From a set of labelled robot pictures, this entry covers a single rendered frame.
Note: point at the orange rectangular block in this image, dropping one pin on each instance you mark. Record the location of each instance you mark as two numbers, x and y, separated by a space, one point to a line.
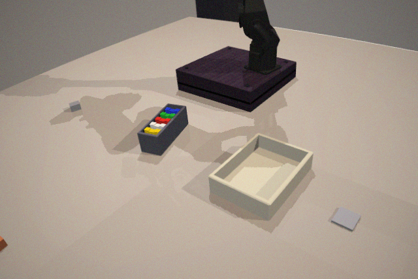
3 244

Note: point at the beige rectangular tray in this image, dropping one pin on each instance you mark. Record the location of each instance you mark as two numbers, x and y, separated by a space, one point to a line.
261 175

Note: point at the white blade fuse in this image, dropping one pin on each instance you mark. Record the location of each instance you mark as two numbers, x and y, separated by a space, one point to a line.
155 125

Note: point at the yellow fuse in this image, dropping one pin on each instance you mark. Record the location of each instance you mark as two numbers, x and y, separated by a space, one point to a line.
151 131

